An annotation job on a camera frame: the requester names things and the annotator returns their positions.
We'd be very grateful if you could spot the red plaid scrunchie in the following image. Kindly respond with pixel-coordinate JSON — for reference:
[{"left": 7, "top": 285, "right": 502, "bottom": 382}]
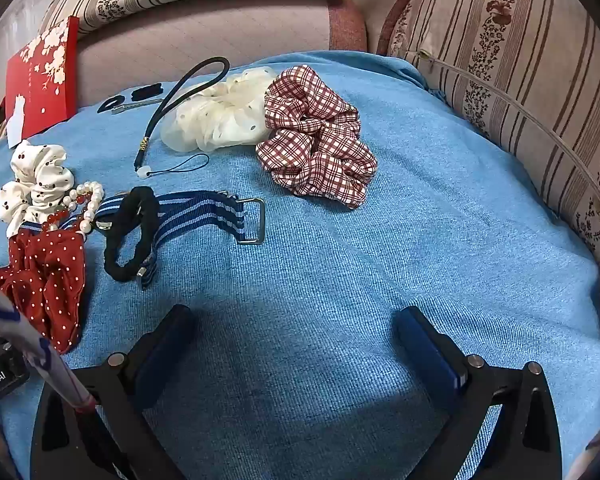
[{"left": 255, "top": 64, "right": 379, "bottom": 210}]

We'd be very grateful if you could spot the black wrist lanyard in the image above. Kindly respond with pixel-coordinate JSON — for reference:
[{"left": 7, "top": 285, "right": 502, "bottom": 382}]
[{"left": 134, "top": 57, "right": 231, "bottom": 181}]

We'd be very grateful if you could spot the white cherry print scrunchie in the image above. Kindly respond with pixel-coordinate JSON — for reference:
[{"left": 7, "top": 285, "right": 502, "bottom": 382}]
[{"left": 0, "top": 140, "right": 76, "bottom": 237}]

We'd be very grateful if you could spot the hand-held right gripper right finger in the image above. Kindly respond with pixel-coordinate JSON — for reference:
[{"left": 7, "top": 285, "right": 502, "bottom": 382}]
[{"left": 390, "top": 305, "right": 566, "bottom": 480}]

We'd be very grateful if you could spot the blue blanket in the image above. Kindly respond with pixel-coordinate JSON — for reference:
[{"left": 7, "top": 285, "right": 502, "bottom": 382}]
[{"left": 0, "top": 50, "right": 600, "bottom": 480}]

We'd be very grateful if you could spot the white blue-marked cord wrap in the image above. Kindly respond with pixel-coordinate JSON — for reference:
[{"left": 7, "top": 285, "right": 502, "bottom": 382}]
[{"left": 0, "top": 267, "right": 98, "bottom": 413}]

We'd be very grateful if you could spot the blue striped watch strap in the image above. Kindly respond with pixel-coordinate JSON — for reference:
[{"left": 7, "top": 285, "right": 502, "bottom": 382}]
[{"left": 87, "top": 190, "right": 266, "bottom": 291}]

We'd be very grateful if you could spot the black and silver hair clip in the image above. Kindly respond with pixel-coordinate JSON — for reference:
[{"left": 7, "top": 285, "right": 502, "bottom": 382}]
[{"left": 98, "top": 95, "right": 164, "bottom": 116}]

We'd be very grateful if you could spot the pink sofa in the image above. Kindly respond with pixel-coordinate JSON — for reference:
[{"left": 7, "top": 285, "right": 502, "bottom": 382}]
[{"left": 75, "top": 0, "right": 433, "bottom": 111}]

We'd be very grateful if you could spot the red polka dot scrunchie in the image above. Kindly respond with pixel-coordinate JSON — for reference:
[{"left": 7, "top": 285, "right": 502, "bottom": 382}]
[{"left": 0, "top": 229, "right": 87, "bottom": 356}]

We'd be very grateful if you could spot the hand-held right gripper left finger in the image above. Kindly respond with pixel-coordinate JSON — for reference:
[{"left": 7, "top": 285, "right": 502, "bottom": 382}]
[{"left": 30, "top": 304, "right": 196, "bottom": 480}]

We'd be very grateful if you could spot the cream dotted scrunchie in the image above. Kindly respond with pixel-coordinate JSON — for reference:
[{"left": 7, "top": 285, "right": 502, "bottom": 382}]
[{"left": 159, "top": 65, "right": 277, "bottom": 154}]

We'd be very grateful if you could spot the red bead bracelet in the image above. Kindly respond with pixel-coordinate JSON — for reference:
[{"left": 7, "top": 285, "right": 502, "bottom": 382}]
[{"left": 44, "top": 195, "right": 89, "bottom": 232}]

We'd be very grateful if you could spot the thick black hair tie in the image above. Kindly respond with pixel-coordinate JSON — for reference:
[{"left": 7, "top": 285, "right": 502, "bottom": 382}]
[{"left": 103, "top": 186, "right": 160, "bottom": 282}]

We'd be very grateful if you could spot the pearl bracelet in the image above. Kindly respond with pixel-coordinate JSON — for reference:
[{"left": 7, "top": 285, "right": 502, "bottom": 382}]
[{"left": 62, "top": 181, "right": 105, "bottom": 234}]

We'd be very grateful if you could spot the red floral box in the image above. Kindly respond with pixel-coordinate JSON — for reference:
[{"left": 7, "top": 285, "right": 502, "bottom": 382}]
[{"left": 5, "top": 16, "right": 81, "bottom": 149}]

